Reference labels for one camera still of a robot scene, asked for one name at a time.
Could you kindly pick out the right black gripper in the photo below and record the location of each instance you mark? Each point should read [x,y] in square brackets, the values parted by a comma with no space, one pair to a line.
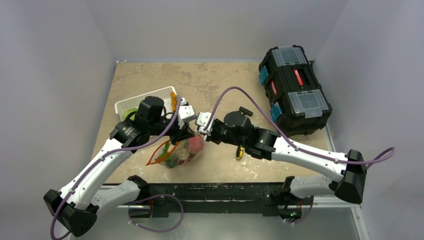
[212,134]

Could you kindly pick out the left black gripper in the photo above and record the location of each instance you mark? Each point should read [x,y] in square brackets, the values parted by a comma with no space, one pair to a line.
[181,134]

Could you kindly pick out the pink peach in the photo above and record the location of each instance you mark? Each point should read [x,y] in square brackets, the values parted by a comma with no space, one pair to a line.
[194,145]

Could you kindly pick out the clear zip bag orange zipper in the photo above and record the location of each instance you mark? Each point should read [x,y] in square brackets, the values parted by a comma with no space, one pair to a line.
[178,163]

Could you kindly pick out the orange carrot with leaves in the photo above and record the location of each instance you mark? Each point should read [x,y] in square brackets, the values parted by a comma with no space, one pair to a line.
[165,153]

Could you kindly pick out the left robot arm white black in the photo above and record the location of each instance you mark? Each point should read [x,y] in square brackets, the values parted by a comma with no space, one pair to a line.
[79,204]

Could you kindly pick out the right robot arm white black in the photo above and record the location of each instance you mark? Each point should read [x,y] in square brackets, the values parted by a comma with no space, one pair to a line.
[340,174]

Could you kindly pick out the black rubber mallet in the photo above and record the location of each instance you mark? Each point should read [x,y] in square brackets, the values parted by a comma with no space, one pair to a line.
[245,112]

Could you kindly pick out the yellow black screwdriver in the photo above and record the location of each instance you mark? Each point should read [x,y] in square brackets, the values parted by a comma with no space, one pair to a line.
[239,153]

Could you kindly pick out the green cabbage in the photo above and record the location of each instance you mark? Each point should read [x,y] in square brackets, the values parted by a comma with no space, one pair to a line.
[129,115]

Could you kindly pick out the white perforated plastic basket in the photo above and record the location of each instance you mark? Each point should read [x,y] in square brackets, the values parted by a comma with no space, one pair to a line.
[123,106]

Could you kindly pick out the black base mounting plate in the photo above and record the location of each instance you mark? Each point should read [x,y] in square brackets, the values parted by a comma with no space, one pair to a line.
[270,199]

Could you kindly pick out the black toolbox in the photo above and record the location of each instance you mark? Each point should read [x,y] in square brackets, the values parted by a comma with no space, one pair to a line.
[298,105]

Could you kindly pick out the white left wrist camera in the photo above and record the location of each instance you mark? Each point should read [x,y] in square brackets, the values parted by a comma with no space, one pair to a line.
[185,113]

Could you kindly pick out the aluminium frame rail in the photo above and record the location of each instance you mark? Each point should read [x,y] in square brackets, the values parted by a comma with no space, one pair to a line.
[134,212]

